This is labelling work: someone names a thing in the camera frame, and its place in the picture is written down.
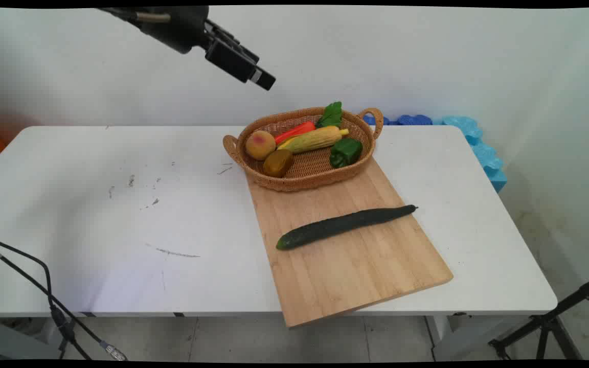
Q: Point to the woven wicker basket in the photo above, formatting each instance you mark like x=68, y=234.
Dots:
x=309, y=153

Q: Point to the black tripod stand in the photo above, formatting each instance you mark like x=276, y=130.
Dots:
x=550, y=322

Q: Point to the brown kiwi fruit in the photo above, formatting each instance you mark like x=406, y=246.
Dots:
x=277, y=163

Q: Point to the dark green cucumber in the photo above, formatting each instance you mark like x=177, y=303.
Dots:
x=343, y=226

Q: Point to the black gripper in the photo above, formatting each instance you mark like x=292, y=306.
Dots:
x=177, y=25

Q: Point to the yellow corn cob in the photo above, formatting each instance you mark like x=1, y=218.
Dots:
x=315, y=139

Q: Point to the peach fruit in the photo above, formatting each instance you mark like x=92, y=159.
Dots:
x=260, y=145

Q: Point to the green bell pepper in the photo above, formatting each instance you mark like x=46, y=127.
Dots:
x=345, y=152

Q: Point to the blue foam mat pieces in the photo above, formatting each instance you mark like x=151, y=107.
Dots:
x=473, y=143

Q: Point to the wooden cutting board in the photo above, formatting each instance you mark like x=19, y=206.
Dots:
x=343, y=245

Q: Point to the orange carrot with leaves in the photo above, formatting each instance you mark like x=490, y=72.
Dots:
x=299, y=129

